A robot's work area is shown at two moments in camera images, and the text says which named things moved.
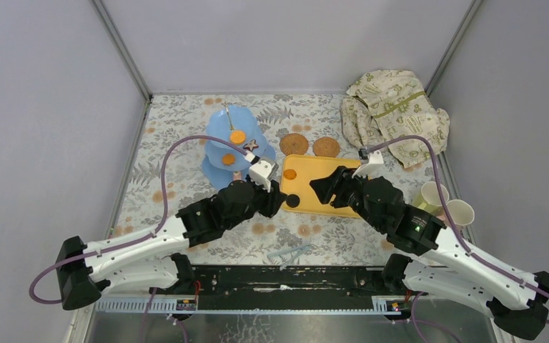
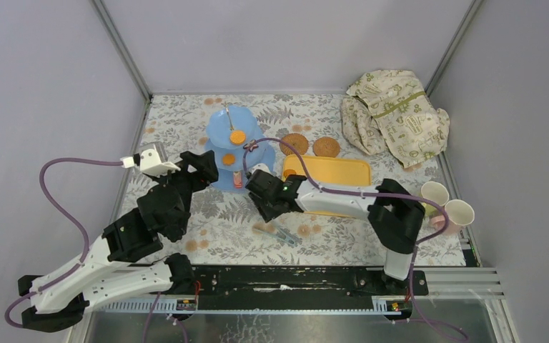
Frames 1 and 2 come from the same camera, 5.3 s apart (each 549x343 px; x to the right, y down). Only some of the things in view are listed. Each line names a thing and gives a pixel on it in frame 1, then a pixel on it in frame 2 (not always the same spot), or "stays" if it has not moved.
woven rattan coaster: [294, 143] stays
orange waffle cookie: [237, 137] stays
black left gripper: [272, 199] → [194, 169]
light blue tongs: [297, 251] → [277, 234]
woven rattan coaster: [326, 147] stays
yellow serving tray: [297, 173] stays
